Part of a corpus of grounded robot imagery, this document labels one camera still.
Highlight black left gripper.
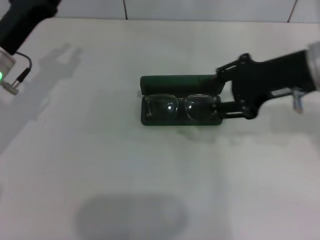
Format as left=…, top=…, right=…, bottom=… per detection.
left=0, top=0, right=62, bottom=56

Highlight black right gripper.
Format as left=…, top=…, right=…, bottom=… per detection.
left=211, top=48, right=316, bottom=120

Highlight clear frame glasses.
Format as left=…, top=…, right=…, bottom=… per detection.
left=144, top=93, right=221, bottom=121

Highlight green glasses case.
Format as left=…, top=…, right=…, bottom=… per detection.
left=139, top=74, right=225, bottom=127

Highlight translucent right gripper connector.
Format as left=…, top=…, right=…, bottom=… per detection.
left=290, top=89, right=305, bottom=114

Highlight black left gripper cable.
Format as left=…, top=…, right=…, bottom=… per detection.
left=0, top=50, right=33, bottom=95

